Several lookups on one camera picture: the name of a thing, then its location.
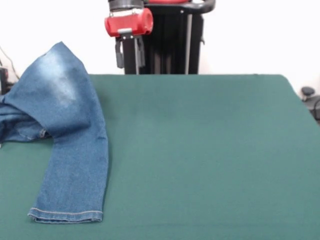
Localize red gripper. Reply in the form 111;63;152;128
104;7;154;69

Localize blue denim jeans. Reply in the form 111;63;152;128
0;41;110;224

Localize dark green table cloth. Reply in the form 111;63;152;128
0;73;320;240

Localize black equipment box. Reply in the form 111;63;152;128
0;66;11;97

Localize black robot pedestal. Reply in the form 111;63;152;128
119;0;216;75

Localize black cable bundle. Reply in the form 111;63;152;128
6;82;18;95

